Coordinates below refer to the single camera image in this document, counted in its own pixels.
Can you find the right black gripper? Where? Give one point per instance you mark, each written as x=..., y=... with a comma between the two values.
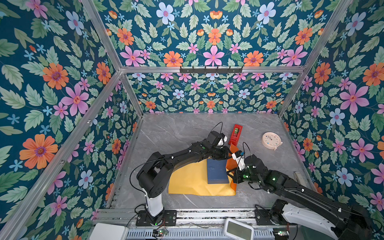
x=235, y=177

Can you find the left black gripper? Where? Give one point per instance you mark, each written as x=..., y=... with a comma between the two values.
x=225, y=154

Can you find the blue gift box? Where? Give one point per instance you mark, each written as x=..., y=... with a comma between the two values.
x=217, y=172

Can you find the yellow orange wrapping paper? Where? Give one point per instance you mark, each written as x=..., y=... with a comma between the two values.
x=192, y=180

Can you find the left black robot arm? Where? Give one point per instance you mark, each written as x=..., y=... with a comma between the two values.
x=155, y=174

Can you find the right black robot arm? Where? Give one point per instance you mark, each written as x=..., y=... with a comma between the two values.
x=300, y=205

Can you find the white box device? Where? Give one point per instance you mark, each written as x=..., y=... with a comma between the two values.
x=103, y=231

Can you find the red tape dispenser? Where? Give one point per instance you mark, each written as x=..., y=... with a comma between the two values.
x=235, y=136

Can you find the white timer display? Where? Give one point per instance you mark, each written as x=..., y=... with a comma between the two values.
x=237, y=230

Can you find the pink round alarm clock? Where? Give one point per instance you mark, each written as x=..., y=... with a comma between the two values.
x=271, y=141

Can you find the white stapler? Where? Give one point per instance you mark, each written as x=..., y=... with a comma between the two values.
x=300, y=179

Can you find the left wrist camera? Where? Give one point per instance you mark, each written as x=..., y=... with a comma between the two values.
x=217, y=139

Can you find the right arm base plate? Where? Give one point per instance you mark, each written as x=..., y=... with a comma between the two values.
x=268, y=217

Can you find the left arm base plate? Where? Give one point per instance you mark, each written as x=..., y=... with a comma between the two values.
x=165, y=217

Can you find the black hook rail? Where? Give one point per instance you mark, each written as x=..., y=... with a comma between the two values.
x=210, y=70

